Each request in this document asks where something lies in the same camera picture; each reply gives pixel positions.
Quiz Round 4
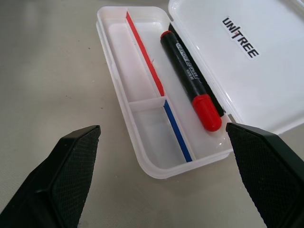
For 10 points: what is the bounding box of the red capped whiteboard marker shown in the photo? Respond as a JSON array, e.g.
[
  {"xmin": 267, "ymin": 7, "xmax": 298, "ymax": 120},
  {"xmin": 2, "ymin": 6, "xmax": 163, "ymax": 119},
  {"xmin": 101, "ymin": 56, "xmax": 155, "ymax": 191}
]
[{"xmin": 160, "ymin": 30, "xmax": 222, "ymax": 133}]

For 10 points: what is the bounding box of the white plastic pencil case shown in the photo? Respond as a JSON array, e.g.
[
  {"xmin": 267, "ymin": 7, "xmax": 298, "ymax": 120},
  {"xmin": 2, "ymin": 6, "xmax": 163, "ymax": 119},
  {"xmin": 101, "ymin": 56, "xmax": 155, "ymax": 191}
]
[{"xmin": 96, "ymin": 0, "xmax": 304, "ymax": 180}]

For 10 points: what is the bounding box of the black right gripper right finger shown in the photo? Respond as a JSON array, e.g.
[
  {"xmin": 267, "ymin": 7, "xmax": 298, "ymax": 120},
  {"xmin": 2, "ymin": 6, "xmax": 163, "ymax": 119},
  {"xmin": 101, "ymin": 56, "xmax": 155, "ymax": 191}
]
[{"xmin": 226, "ymin": 122, "xmax": 304, "ymax": 228}]

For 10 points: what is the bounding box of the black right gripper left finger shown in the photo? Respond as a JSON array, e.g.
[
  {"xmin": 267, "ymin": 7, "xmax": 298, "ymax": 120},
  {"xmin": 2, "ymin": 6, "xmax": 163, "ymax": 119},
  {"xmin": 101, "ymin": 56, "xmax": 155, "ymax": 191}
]
[{"xmin": 0, "ymin": 125, "xmax": 101, "ymax": 228}]

